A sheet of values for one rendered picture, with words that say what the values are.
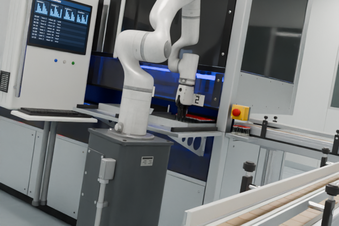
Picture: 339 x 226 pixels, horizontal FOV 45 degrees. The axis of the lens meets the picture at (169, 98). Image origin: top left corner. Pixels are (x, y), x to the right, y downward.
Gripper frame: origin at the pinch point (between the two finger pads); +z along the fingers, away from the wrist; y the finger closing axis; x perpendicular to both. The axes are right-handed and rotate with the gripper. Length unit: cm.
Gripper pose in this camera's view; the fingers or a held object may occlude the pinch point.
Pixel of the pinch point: (181, 114)
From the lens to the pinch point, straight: 213.4
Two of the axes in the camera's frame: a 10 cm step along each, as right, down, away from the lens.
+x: -8.0, -1.6, 5.8
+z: -1.6, 9.9, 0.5
